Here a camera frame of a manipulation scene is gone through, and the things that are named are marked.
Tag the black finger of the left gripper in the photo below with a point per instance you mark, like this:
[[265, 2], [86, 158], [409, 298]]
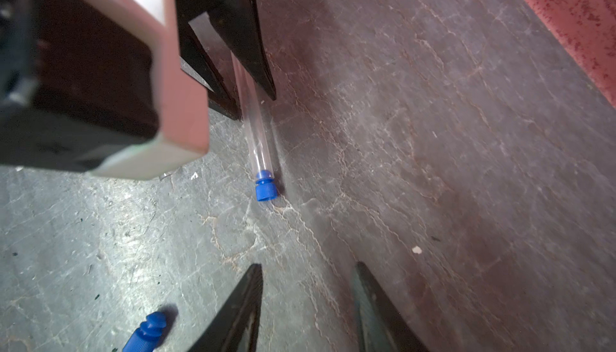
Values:
[[195, 56], [237, 24]]

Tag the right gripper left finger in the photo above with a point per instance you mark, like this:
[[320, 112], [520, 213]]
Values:
[[236, 325]]

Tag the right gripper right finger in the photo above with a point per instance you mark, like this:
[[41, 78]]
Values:
[[380, 326]]

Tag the clear test tube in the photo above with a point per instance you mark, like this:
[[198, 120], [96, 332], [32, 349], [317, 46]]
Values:
[[259, 157]]

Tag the blue stopper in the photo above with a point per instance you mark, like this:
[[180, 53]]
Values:
[[147, 336], [265, 187]]

